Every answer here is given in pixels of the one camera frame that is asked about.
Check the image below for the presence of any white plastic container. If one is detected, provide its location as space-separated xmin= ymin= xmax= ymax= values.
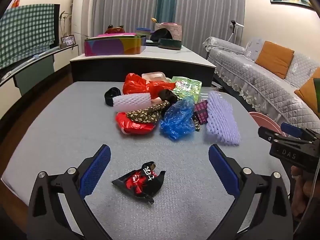
xmin=142 ymin=72 xmax=170 ymax=83

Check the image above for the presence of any white standing air conditioner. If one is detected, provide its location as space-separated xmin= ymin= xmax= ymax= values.
xmin=72 ymin=0 xmax=93 ymax=55

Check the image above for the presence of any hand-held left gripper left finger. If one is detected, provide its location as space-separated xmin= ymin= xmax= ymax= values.
xmin=26 ymin=144 xmax=113 ymax=240

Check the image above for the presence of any brown floral wrapper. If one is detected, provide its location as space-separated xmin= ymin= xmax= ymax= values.
xmin=126 ymin=100 xmax=169 ymax=123

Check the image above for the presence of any dark coffee table white top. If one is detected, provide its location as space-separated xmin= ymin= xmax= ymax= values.
xmin=69 ymin=44 xmax=217 ymax=87

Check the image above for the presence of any green checked cloth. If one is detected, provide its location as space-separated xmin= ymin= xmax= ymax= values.
xmin=0 ymin=4 xmax=55 ymax=68

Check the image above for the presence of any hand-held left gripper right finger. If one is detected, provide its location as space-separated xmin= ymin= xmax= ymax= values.
xmin=207 ymin=144 xmax=294 ymax=240

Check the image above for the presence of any television cabinet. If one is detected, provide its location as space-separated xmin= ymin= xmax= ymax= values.
xmin=0 ymin=44 xmax=79 ymax=98

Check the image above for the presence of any small photo frame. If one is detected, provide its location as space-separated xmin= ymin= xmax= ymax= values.
xmin=61 ymin=35 xmax=75 ymax=47

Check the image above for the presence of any teal curtain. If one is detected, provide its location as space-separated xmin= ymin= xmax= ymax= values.
xmin=157 ymin=0 xmax=177 ymax=24

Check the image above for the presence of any person's right hand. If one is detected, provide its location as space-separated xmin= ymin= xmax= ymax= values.
xmin=290 ymin=166 xmax=313 ymax=220

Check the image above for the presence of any black fabric band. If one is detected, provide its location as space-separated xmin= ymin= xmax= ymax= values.
xmin=104 ymin=87 xmax=122 ymax=107

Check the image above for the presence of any grey rod with blue joint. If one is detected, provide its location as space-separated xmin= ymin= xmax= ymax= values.
xmin=0 ymin=47 xmax=58 ymax=80

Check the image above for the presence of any purple foam net sheet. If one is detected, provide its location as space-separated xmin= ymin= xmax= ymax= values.
xmin=205 ymin=91 xmax=241 ymax=146

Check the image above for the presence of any magenta paper sheet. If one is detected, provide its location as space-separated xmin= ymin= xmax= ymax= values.
xmin=97 ymin=33 xmax=137 ymax=38

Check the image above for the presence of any grey padded table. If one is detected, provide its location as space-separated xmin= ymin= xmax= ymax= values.
xmin=1 ymin=81 xmax=292 ymax=240

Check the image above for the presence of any magenta patterned wrapper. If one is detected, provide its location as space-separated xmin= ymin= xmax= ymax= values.
xmin=192 ymin=100 xmax=209 ymax=132

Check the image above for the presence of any black and red snack wrapper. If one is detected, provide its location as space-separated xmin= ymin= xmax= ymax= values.
xmin=112 ymin=162 xmax=166 ymax=204

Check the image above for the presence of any green round tin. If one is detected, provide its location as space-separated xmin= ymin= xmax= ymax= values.
xmin=158 ymin=38 xmax=182 ymax=50

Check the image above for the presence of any red plastic bag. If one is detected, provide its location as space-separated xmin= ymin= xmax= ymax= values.
xmin=115 ymin=112 xmax=157 ymax=135
xmin=122 ymin=73 xmax=175 ymax=99

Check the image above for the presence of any green snack packet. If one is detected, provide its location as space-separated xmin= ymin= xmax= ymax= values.
xmin=172 ymin=76 xmax=202 ymax=103

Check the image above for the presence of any colourful rectangular box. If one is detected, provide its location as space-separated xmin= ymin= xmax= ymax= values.
xmin=84 ymin=35 xmax=147 ymax=57

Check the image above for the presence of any potted plant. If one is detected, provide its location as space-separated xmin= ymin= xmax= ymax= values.
xmin=59 ymin=11 xmax=73 ymax=37

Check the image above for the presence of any blue plastic bag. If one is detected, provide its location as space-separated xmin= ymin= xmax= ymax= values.
xmin=160 ymin=96 xmax=197 ymax=140

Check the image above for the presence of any grey curtain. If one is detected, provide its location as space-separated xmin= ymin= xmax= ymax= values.
xmin=175 ymin=0 xmax=245 ymax=55
xmin=91 ymin=0 xmax=160 ymax=37

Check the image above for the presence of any stack of pastel bowls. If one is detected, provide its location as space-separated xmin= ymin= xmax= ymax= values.
xmin=135 ymin=27 xmax=152 ymax=37

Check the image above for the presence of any dark brown wrapper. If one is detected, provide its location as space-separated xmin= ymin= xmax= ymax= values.
xmin=151 ymin=89 xmax=178 ymax=105

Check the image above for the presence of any grey quilted sofa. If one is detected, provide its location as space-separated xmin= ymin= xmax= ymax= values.
xmin=202 ymin=37 xmax=320 ymax=140

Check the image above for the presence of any black hat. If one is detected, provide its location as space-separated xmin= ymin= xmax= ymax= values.
xmin=150 ymin=29 xmax=173 ymax=42

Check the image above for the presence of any black television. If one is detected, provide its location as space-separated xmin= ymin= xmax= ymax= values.
xmin=0 ymin=4 xmax=60 ymax=80

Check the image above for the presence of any pink plastic bin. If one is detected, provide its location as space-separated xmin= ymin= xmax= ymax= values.
xmin=249 ymin=112 xmax=288 ymax=137

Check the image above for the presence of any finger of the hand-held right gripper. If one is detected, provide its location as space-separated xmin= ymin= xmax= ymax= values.
xmin=258 ymin=126 xmax=288 ymax=144
xmin=280 ymin=122 xmax=309 ymax=138

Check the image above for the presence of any white foam net sleeve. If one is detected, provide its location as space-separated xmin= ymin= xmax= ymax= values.
xmin=113 ymin=92 xmax=152 ymax=112

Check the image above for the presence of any orange cushion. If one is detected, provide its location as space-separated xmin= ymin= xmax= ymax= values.
xmin=255 ymin=41 xmax=295 ymax=79
xmin=294 ymin=77 xmax=320 ymax=117

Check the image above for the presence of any red teapot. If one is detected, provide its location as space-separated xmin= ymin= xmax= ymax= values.
xmin=104 ymin=24 xmax=125 ymax=34

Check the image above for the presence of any pink fabric basket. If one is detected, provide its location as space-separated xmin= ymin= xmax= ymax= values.
xmin=155 ymin=22 xmax=182 ymax=40

